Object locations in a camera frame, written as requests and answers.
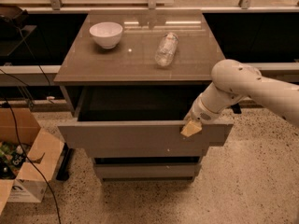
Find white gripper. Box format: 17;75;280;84
180;97;221;137

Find grey top drawer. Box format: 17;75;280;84
59;86;233;152

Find grey drawer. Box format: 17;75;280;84
93;163;201;179
86;144;207;158
59;86;233;152

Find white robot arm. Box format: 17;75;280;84
180;59;299;137

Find grey bottom drawer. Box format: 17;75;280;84
93;163;201;179

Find grey drawer cabinet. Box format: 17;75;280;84
55;10;224;171

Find grey middle drawer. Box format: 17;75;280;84
86;144;207;158

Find black right table foot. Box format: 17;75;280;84
231;104;241;114

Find clear plastic bottle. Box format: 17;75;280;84
155;33;178;67

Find white ceramic bowl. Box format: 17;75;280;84
89;21;123;49

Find black table leg foot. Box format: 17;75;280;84
56;146;74;181

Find brown cardboard box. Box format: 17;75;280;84
0;108;64;213

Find items inside cardboard box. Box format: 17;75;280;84
0;141;31;179

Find black device on shelf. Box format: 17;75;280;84
0;5;29;28

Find black cable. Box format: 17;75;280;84
0;68;63;224

